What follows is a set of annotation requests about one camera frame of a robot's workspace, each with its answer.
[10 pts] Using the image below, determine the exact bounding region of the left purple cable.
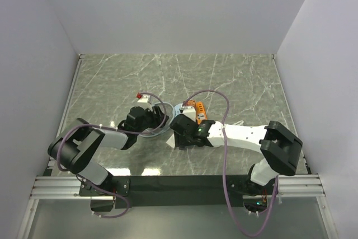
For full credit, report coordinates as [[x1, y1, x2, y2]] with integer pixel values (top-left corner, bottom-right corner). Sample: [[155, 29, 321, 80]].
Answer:
[[55, 91, 168, 219]]

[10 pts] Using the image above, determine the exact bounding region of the aluminium rail frame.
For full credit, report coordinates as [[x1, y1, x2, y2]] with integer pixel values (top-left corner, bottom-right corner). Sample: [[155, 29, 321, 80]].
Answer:
[[16, 53, 341, 239]]

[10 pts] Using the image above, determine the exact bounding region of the purple cable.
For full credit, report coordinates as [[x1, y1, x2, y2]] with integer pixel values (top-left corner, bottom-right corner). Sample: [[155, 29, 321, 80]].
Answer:
[[183, 90, 280, 237], [55, 91, 168, 219]]

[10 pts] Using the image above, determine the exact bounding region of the black base beam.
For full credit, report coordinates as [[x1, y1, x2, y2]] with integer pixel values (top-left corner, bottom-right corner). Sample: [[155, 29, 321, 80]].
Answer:
[[77, 175, 277, 213]]

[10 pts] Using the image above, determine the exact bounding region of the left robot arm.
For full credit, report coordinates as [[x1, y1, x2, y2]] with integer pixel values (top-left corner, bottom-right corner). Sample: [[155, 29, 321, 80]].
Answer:
[[48, 105, 169, 195]]

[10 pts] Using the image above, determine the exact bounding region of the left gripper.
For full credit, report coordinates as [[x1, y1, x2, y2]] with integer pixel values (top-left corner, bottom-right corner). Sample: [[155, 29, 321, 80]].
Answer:
[[135, 105, 169, 135]]

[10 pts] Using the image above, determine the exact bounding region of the white square plug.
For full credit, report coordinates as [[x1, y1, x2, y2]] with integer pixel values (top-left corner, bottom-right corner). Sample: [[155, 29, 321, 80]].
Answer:
[[166, 134, 176, 148]]

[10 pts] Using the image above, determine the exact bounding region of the round light blue power strip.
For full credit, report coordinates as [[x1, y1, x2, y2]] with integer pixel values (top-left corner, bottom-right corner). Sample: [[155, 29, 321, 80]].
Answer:
[[173, 103, 184, 118]]

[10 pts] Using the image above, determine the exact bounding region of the orange power strip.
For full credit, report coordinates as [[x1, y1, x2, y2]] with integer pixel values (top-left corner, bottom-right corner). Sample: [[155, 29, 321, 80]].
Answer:
[[195, 102, 208, 124]]

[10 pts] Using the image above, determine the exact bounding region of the red cube socket adapter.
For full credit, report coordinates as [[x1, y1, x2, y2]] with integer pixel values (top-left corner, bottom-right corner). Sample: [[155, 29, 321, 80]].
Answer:
[[184, 100, 196, 109]]

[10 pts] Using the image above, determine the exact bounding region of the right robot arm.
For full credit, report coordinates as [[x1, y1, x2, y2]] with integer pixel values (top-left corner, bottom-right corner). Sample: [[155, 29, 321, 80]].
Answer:
[[170, 115, 303, 196]]

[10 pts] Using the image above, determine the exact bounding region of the light blue power cable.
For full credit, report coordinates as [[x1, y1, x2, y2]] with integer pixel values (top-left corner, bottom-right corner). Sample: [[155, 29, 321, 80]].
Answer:
[[138, 101, 174, 139]]

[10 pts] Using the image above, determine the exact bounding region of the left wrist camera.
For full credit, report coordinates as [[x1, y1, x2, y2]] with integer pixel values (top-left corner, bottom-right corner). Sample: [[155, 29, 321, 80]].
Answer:
[[136, 92, 152, 104]]

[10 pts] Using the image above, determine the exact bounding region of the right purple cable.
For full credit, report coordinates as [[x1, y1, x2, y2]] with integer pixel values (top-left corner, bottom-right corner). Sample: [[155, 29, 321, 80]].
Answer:
[[183, 90, 280, 237]]

